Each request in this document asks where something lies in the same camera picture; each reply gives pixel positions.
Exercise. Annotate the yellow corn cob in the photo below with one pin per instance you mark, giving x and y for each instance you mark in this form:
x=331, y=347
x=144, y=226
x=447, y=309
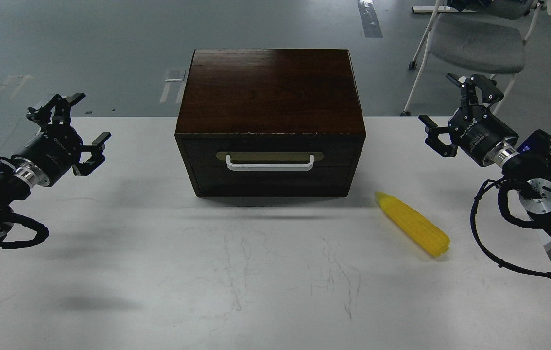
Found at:
x=422, y=231

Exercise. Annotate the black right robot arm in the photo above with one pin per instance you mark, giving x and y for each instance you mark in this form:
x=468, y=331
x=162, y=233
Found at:
x=524, y=190

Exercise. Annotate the wooden drawer with white handle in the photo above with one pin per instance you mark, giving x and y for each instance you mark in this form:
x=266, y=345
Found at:
x=281, y=167

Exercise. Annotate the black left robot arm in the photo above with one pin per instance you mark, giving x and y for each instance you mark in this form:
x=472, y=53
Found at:
x=16, y=182

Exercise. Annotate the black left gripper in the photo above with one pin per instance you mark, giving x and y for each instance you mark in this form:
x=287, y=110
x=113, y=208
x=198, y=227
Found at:
x=58, y=147

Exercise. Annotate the grey office chair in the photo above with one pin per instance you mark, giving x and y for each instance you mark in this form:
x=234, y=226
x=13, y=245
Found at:
x=475, y=45

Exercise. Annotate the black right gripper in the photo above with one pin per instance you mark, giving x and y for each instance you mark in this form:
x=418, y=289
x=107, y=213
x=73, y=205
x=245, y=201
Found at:
x=476, y=131

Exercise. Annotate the dark wooden drawer cabinet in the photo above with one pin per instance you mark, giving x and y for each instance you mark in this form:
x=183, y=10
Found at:
x=271, y=93

